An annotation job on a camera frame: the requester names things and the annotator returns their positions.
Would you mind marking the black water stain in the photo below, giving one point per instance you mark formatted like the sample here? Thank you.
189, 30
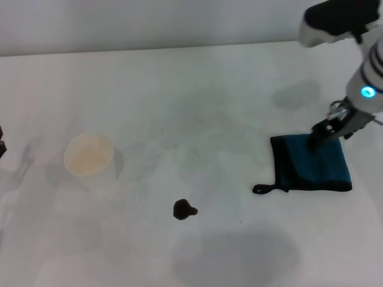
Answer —
181, 210

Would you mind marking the white paper cup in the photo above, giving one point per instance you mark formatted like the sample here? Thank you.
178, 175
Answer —
89, 158

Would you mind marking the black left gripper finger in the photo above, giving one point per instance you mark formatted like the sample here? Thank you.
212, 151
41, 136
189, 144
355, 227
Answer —
1, 131
2, 149

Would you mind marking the blue rag with black trim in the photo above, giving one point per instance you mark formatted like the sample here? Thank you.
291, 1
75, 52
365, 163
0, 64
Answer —
317, 167

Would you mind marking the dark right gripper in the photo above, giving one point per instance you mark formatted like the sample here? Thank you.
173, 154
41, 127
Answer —
353, 121

